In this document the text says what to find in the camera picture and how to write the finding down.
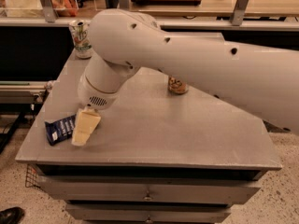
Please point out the gold soda can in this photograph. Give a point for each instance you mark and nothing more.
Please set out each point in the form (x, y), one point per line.
(176, 86)

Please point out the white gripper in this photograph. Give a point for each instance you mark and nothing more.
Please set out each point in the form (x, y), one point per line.
(94, 97)

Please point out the orange snack bag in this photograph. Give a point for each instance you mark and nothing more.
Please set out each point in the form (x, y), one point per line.
(65, 8)

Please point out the wire mesh basket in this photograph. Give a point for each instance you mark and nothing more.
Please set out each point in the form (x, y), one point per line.
(31, 178)

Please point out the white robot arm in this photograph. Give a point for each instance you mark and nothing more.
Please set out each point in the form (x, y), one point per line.
(260, 80)

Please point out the black shoe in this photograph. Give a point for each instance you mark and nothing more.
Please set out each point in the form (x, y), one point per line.
(11, 215)

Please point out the white green soda can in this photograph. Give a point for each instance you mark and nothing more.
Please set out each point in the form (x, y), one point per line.
(79, 33)

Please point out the grey drawer cabinet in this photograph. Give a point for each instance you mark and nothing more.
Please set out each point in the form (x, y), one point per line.
(155, 158)

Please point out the metal shelf rail frame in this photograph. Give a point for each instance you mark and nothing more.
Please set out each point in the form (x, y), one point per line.
(268, 15)

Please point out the blue rxbar blueberry wrapper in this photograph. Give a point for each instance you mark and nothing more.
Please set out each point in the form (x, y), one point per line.
(60, 130)

